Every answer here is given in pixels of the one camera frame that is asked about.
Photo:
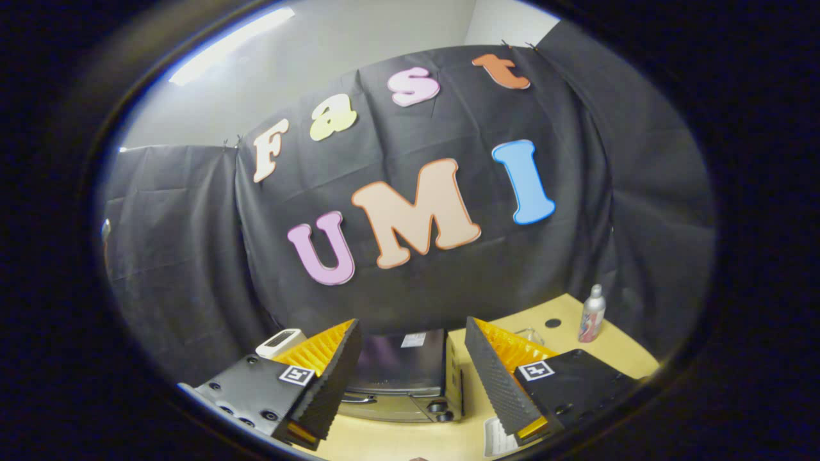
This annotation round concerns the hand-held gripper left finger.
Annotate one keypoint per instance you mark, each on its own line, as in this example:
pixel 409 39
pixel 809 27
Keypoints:
pixel 333 390

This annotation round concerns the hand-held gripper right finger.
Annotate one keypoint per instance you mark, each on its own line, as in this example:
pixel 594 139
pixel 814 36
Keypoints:
pixel 500 384

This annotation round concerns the black toaster oven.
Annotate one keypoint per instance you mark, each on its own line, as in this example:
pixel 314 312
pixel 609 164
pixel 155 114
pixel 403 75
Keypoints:
pixel 397 365

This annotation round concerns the white pop-up toaster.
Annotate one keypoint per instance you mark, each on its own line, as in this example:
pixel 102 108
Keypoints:
pixel 280 342

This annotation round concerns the white rectangular tray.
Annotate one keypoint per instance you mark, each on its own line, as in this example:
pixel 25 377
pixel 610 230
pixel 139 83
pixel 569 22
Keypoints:
pixel 498 438

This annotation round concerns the clear ribbed glass container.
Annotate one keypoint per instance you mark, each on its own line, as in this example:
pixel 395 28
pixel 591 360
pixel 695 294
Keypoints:
pixel 528 335

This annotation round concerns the pink label drink bottle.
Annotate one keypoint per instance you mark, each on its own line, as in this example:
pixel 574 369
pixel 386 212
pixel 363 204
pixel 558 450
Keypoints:
pixel 592 317

